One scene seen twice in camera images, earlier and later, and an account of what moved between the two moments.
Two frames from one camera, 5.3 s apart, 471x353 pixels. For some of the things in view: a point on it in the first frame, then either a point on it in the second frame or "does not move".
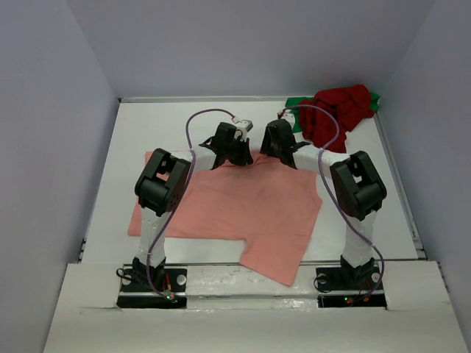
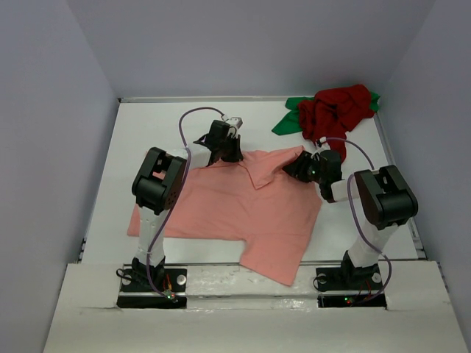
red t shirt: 349,104 does not move
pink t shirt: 270,209 does not move
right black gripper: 266,144 → 297,166
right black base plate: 338,287 does not move
